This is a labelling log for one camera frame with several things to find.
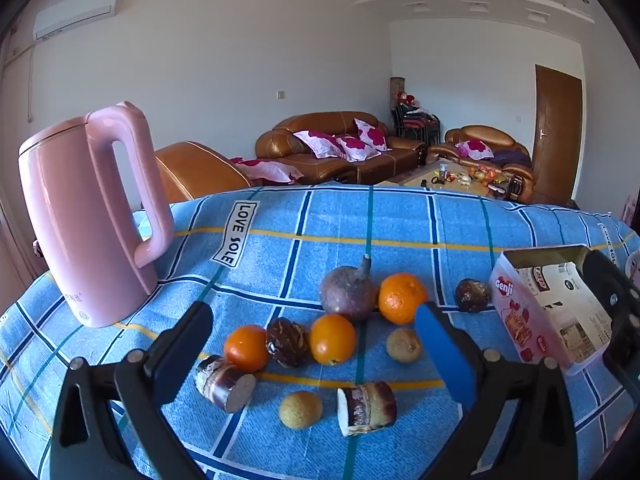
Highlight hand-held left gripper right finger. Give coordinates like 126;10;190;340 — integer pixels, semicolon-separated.
414;301;593;480

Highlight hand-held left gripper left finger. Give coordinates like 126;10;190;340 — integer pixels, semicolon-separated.
50;302;216;480

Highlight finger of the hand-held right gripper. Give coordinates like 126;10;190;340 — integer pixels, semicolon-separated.
602;340;640;401
582;249;640;356

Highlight brown round fruit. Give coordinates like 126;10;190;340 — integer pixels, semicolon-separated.
386;327;425;363
278;391;324;430

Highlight orange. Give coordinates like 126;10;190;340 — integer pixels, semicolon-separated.
378;273;430;326
309;314;357;366
223;324;271;373

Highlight white and pink cardboard box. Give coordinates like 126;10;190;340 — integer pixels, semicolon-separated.
489;244;618;377

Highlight large dark mangosteen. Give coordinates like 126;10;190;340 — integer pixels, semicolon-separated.
266;317;312;368

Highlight purple passion fruit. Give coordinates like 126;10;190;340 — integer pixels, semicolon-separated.
319;254;378;323

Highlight purple sugarcane piece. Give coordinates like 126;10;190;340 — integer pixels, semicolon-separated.
336;381;398;437
194;355;257;414

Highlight small dark mangosteen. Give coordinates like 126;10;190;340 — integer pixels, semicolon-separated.
454;278;492;314

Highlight purple blanket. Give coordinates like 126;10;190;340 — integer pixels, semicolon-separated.
492;147;532;168

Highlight blue plaid tablecloth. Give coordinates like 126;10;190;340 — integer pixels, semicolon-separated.
0;185;640;480

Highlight pink electric kettle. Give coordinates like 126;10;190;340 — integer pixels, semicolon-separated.
18;101;176;329

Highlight brown wooden door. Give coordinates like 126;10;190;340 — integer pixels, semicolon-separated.
531;64;584;206

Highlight pile of small table clutter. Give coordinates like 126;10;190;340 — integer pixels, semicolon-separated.
432;160;508;196

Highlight wooden coffee table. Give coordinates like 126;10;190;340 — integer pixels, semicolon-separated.
375;159;506;201

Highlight white pink floral pillow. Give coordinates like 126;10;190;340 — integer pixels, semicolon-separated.
354;118;391;151
230;156;305;183
293;130;341;159
455;139;495;159
332;135;381;162

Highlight brown leather small sofa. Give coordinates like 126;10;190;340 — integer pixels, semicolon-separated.
427;125;536;201

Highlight brown leather three-seat sofa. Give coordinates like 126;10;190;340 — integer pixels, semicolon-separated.
255;111;428;186

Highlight black stacked chairs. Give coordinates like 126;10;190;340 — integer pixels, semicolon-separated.
392;105;442;145

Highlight white air conditioner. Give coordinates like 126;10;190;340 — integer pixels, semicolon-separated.
32;0;121;41

